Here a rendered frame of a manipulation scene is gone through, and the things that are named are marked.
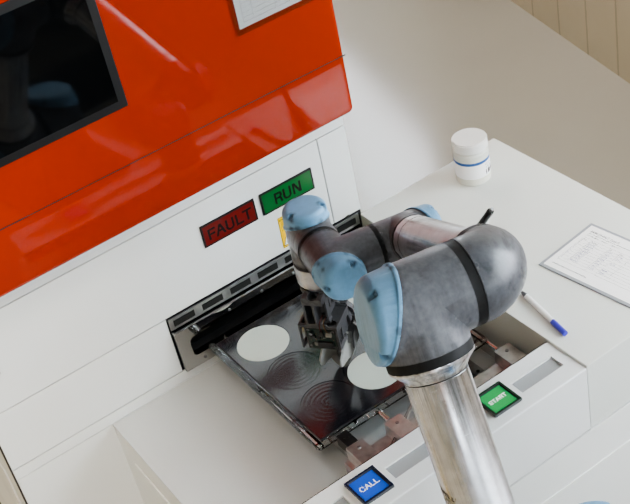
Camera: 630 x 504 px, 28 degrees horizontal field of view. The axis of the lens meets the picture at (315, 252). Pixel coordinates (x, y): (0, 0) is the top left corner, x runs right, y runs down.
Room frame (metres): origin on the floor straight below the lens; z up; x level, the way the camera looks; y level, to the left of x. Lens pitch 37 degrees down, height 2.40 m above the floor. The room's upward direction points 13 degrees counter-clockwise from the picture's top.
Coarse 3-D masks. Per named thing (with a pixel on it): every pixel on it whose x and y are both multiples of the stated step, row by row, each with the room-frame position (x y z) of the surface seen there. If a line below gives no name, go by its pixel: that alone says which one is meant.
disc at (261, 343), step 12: (252, 336) 1.80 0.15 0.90; (264, 336) 1.80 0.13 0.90; (276, 336) 1.79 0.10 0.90; (288, 336) 1.78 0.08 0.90; (240, 348) 1.78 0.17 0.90; (252, 348) 1.77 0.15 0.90; (264, 348) 1.76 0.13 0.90; (276, 348) 1.76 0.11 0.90; (252, 360) 1.74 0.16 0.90; (264, 360) 1.73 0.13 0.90
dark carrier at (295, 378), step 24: (288, 312) 1.85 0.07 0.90; (240, 336) 1.81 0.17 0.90; (240, 360) 1.75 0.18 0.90; (288, 360) 1.72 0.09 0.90; (312, 360) 1.70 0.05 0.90; (264, 384) 1.67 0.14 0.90; (288, 384) 1.65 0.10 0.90; (312, 384) 1.64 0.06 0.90; (336, 384) 1.63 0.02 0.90; (288, 408) 1.59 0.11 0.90; (312, 408) 1.58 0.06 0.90; (336, 408) 1.57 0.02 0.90; (360, 408) 1.55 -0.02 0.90; (312, 432) 1.52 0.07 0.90
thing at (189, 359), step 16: (288, 272) 1.92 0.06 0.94; (256, 288) 1.89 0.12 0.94; (272, 288) 1.91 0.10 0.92; (224, 304) 1.86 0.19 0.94; (240, 304) 1.87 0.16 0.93; (192, 320) 1.84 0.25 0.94; (208, 320) 1.84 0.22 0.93; (176, 336) 1.81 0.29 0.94; (192, 336) 1.82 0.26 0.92; (192, 352) 1.82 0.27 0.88; (208, 352) 1.83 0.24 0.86; (192, 368) 1.81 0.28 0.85
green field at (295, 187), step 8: (304, 176) 1.97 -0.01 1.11; (288, 184) 1.95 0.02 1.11; (296, 184) 1.96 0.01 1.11; (304, 184) 1.97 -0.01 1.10; (312, 184) 1.98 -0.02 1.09; (272, 192) 1.94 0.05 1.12; (280, 192) 1.94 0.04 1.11; (288, 192) 1.95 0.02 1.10; (296, 192) 1.96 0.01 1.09; (264, 200) 1.93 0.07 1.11; (272, 200) 1.94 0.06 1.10; (280, 200) 1.94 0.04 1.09; (288, 200) 1.95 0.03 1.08; (264, 208) 1.93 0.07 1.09; (272, 208) 1.93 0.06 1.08
